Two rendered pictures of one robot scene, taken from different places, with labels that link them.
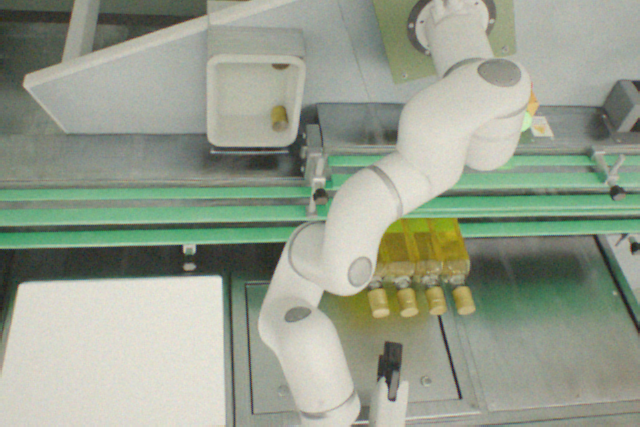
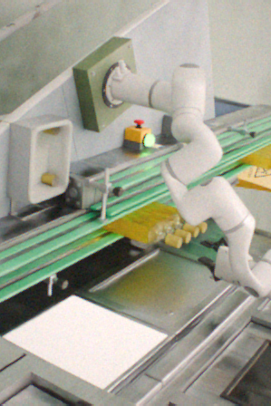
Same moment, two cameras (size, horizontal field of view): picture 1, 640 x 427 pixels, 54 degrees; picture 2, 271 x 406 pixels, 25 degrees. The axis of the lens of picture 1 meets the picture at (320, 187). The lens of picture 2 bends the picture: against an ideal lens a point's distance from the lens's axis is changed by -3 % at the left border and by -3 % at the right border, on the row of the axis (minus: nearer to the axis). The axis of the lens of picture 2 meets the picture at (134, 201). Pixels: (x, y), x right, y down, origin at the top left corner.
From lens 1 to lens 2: 1.25 m
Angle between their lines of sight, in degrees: 45
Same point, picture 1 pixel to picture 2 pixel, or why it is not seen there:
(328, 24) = (60, 108)
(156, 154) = not seen: outside the picture
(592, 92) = (156, 125)
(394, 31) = (97, 96)
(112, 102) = not seen: outside the picture
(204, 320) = (94, 313)
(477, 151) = not seen: hidden behind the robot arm
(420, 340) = (189, 268)
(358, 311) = (151, 274)
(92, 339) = (54, 349)
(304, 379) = (233, 202)
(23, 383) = not seen: hidden behind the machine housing
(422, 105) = (184, 78)
